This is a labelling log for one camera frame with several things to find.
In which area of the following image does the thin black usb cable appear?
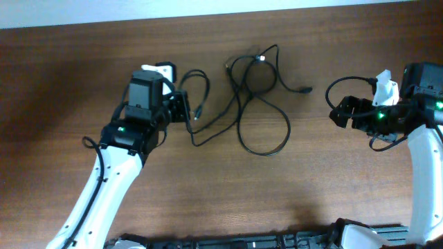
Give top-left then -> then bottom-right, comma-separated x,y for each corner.
177,68 -> 243,148

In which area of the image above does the thick black cable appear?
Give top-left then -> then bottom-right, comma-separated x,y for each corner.
224,54 -> 291,157

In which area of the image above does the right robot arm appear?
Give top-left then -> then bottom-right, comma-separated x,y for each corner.
326,62 -> 442,248

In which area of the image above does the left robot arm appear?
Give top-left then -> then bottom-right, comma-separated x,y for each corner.
48,65 -> 188,248

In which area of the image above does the left camera cable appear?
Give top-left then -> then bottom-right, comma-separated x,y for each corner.
60,136 -> 107,249

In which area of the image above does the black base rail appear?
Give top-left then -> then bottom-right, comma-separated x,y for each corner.
104,218 -> 409,249

